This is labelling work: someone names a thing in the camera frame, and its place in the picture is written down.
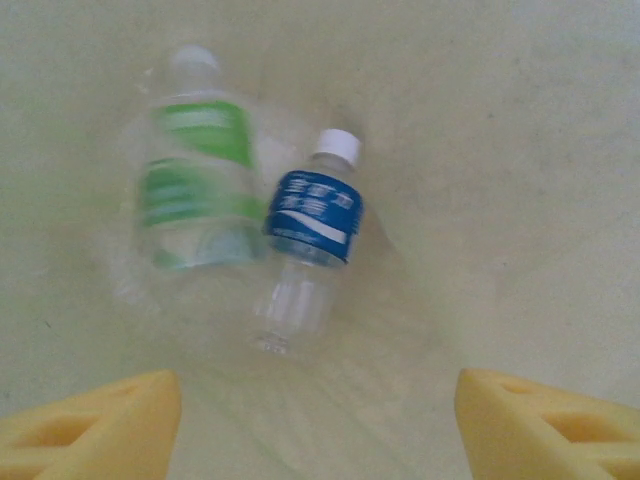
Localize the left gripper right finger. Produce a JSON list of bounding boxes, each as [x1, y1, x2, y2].
[[453, 368, 640, 480]]

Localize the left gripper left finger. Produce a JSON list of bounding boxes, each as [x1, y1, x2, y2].
[[0, 368, 182, 480]]

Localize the clear bottle wide green label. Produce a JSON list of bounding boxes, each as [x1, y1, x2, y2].
[[119, 43, 271, 274]]

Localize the clear bottle blue label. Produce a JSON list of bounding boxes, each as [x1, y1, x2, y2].
[[252, 128, 366, 357]]

